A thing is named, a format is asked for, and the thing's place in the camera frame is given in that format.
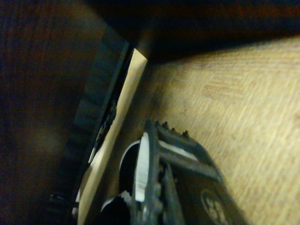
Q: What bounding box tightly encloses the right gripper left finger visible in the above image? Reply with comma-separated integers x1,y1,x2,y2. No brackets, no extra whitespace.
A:
130,132,165,225

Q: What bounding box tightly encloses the brown shoe rack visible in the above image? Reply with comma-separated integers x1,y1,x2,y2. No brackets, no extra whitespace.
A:
0,0,300,225

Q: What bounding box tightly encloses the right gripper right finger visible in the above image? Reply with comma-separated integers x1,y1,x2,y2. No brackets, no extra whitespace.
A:
143,118,246,225

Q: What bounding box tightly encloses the black shoe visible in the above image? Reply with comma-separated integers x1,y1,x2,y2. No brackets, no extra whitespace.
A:
100,140,147,225

